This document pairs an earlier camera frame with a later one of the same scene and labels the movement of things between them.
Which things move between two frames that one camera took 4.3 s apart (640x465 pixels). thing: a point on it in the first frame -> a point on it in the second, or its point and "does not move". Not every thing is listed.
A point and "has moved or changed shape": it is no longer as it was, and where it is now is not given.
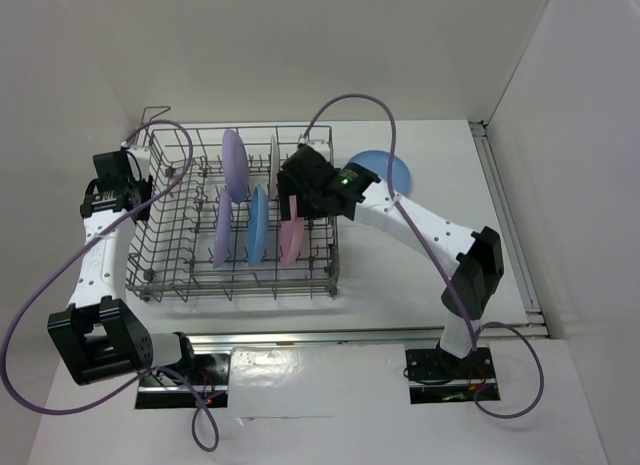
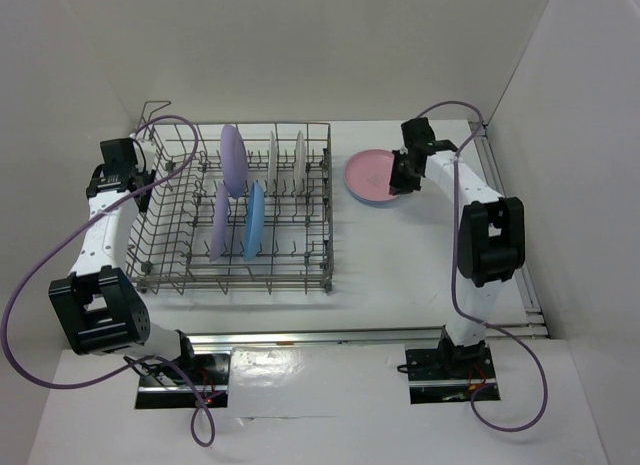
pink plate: x=291 y=233 has moved or changed shape
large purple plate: x=235 y=166 does not move
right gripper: x=287 y=187 -> x=398 y=184
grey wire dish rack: x=214 y=231 does not move
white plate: x=274 y=168 does not move
